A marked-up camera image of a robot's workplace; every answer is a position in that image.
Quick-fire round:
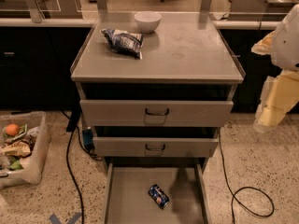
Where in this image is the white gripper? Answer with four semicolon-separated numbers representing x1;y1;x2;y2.
251;4;299;133

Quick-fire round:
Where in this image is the blue pepsi can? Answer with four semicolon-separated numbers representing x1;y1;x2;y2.
148;184;170;209

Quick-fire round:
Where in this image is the grey drawer cabinet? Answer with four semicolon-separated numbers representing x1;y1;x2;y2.
72;12;244;165

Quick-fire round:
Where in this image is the grey top drawer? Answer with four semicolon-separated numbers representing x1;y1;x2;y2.
80;100;233;127

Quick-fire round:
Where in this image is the grey drawer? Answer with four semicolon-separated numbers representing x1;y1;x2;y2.
80;100;233;127
93;137;219;158
102;161;212;224

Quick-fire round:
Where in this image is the grey middle drawer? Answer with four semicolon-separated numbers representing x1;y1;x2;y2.
93;137;219;158

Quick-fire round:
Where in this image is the grey bottom drawer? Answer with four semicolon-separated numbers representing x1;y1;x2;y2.
102;161;212;224

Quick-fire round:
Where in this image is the white ceramic bowl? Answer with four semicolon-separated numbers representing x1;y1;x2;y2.
134;11;162;34

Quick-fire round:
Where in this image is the blue chip bag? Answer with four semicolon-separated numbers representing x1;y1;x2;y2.
101;29;143;59

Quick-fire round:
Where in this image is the blue power adapter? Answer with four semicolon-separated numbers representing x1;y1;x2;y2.
82;129;94;151

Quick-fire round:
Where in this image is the crumpled snack wrapper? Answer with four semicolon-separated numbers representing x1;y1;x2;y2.
1;141;31;157

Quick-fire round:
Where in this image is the clear plastic bin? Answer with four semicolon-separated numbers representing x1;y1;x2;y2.
0;111;50;189

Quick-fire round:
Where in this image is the orange fruit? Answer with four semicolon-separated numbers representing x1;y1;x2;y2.
5;123;21;136

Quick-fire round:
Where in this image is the green item in bin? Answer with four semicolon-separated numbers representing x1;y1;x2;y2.
9;160;22;171

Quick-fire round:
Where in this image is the black cable right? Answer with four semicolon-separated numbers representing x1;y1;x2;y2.
218;133;276;224

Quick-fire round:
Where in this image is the black cable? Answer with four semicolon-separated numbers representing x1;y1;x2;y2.
218;133;276;224
61;110;103;224

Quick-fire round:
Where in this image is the black cable left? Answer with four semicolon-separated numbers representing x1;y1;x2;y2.
61;110;103;224

